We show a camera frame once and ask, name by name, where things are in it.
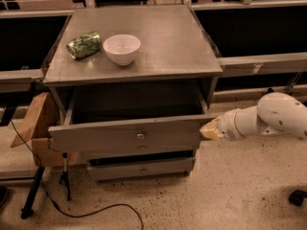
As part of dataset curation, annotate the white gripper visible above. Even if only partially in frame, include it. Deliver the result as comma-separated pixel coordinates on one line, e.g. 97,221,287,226
200,109,243,141

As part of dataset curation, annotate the green crushed soda can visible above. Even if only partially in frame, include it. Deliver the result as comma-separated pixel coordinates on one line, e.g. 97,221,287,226
66,32,102,59

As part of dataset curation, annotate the grey top drawer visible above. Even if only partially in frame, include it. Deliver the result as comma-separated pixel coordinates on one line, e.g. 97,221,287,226
49,83,212,152

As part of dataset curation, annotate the grey middle drawer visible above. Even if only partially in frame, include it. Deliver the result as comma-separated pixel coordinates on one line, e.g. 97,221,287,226
80,145,199,160

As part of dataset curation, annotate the grey drawer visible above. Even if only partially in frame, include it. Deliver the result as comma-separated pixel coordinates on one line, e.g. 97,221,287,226
80,145,199,160
49,83,212,152
87,157,195,181

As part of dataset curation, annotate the brown cardboard box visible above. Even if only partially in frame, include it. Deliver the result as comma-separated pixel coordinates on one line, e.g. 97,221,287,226
10,91,81,169

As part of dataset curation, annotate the white ceramic bowl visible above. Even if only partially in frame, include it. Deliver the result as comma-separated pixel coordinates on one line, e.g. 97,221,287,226
103,34,141,66

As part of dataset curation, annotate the black floor cable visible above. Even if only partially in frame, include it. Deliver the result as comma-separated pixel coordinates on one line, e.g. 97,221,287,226
9,120,145,230

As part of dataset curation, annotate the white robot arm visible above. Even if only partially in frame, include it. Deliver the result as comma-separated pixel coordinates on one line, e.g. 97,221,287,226
200,92,307,141

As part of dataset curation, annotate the grey drawer cabinet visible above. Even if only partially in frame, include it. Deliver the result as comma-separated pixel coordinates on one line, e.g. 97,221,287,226
44,5,223,167

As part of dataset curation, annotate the black tripod stand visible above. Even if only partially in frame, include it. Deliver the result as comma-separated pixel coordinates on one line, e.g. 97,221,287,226
21,152,71,219

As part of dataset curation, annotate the grey bottom drawer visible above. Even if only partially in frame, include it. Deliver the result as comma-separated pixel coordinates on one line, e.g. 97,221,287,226
87,157,195,181

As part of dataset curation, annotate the grey left railing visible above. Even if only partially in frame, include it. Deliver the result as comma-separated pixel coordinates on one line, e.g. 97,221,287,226
0,10,73,93

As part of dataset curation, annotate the black chair caster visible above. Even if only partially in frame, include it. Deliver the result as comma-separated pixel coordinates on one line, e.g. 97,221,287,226
289,190,307,207

